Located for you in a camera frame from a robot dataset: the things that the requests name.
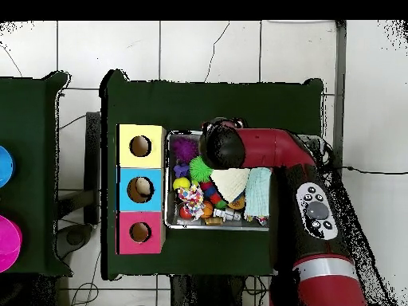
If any cream muslin cloth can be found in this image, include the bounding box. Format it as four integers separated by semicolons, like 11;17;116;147
210;167;252;203

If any wooden three-hole sorting box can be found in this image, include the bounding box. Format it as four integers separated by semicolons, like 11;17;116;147
115;123;167;256

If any green spiky puffer ball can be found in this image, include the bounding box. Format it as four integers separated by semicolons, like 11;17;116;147
188;155;214;183

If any multicoloured fuzzy caterpillar toy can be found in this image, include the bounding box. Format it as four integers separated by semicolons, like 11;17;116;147
199;180;229;210

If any purple plastic block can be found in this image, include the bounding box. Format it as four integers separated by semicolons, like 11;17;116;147
172;163;190;179

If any yellow smooth ball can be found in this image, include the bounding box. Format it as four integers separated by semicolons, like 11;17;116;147
172;176;191;191

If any purple knobbly rubber ball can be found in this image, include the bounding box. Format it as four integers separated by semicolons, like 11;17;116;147
171;136;200;164

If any colourful crumpled cloth ball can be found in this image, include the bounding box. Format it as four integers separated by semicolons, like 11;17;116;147
177;183;206;222

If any small orange basketball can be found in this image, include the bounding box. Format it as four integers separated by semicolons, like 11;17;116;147
200;200;214;219

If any toy burger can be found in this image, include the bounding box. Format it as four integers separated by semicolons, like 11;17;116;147
226;194;246;210

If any mint green muslin cloth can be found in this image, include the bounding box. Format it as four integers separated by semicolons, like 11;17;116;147
242;167;273;221

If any beige round toy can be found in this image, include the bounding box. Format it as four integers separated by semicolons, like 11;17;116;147
135;177;153;196

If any dark green table cloth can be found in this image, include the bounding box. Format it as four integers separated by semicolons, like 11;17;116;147
100;69;326;281
0;71;73;277

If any blue round bowl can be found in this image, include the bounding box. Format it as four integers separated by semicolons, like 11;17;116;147
0;145;16;189

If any magenta round bowl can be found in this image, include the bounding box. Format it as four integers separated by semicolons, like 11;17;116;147
0;214;24;274

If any silver wire mesh bin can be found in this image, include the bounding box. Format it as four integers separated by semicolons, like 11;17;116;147
163;128;328;232

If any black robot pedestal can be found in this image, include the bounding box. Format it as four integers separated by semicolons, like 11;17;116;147
170;274;272;306

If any thin black floor cable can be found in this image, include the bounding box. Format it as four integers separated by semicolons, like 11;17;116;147
331;164;408;175

